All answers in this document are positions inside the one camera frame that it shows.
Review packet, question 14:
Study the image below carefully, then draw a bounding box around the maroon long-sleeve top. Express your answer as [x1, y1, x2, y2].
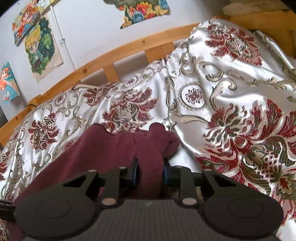
[6, 122, 181, 241]

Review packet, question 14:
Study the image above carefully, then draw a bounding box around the floral satin bedspread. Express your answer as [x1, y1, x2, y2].
[1, 20, 295, 240]

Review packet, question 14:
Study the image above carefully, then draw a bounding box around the blond anime character poster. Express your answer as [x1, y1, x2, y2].
[25, 16, 63, 82]

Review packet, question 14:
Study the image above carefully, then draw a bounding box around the colourful landscape poster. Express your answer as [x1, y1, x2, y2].
[104, 0, 170, 29]

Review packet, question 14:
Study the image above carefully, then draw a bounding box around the orange-haired anime poster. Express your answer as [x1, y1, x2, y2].
[12, 0, 55, 46]

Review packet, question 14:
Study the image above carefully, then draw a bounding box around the white wall pipe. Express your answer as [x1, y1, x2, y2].
[50, 5, 76, 72]

